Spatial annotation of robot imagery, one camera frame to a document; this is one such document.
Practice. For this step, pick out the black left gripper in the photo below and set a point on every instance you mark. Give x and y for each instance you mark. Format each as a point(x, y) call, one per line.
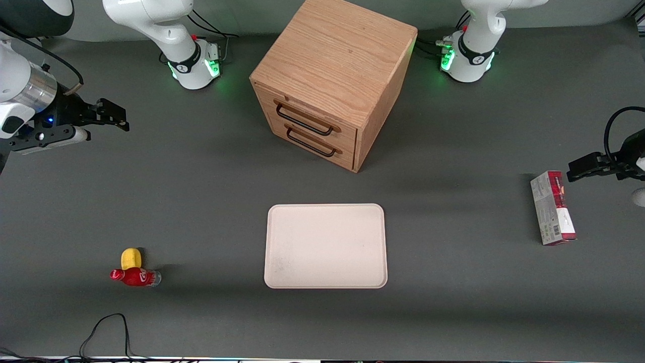
point(626, 162)

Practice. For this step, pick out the red coke bottle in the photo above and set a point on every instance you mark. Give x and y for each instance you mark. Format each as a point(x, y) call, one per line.
point(137, 277)

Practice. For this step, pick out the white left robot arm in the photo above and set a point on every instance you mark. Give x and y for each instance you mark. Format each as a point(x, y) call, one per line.
point(478, 45)

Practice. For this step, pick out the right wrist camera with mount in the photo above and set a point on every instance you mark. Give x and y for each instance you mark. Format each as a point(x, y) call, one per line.
point(50, 139)

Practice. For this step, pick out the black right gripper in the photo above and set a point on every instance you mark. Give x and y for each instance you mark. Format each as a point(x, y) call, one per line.
point(64, 108)

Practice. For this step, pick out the wooden two-drawer cabinet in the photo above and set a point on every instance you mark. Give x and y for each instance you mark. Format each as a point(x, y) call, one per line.
point(335, 55)

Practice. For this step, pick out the yellow lemon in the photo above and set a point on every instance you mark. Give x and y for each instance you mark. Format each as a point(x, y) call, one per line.
point(131, 257)

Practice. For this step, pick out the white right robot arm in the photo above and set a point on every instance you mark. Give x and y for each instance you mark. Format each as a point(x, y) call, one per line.
point(171, 30)

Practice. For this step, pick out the grey and red carton box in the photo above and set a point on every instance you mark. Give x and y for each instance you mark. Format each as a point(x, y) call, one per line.
point(552, 212)

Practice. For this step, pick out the beige rectangular tray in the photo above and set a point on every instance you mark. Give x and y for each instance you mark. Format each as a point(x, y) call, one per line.
point(325, 246)

